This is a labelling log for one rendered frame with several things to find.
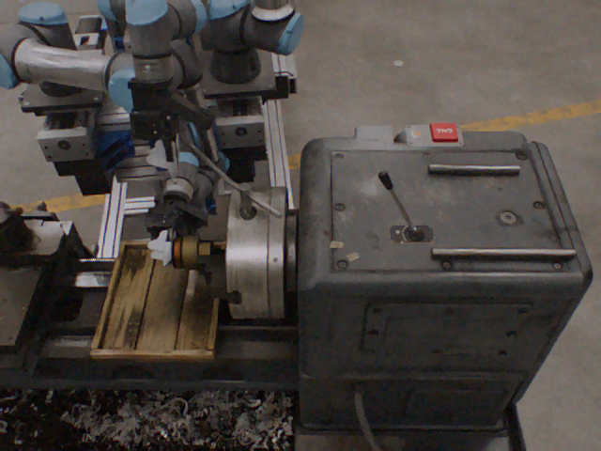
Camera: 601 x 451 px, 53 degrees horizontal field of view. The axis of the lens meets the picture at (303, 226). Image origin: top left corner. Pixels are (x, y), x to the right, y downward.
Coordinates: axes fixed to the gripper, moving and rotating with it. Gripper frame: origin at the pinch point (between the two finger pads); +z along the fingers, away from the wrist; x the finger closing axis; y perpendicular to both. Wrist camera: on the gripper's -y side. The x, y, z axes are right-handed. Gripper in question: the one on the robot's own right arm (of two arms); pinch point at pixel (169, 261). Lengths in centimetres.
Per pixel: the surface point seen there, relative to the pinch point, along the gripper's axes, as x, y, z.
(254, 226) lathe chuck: 14.5, -21.4, 1.1
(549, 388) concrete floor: -109, -125, -25
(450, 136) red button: 18, -66, -25
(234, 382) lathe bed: -37.4, -12.9, 11.8
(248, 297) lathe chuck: 3.0, -20.2, 11.5
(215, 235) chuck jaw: 4.2, -10.9, -5.0
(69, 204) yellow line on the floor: -107, 93, -117
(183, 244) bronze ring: 3.6, -3.6, -2.4
